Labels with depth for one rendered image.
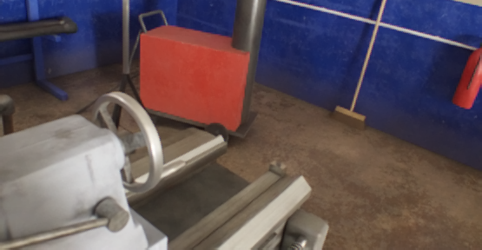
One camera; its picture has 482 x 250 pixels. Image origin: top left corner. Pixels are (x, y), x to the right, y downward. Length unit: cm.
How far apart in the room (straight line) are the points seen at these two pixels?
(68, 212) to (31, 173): 10
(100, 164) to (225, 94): 208
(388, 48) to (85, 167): 319
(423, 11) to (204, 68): 196
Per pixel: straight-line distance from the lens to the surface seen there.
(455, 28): 344
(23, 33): 340
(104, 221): 65
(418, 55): 351
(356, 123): 365
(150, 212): 115
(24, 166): 62
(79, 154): 64
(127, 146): 74
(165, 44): 277
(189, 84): 277
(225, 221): 97
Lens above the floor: 150
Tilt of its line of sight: 26 degrees down
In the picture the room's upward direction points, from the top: 8 degrees clockwise
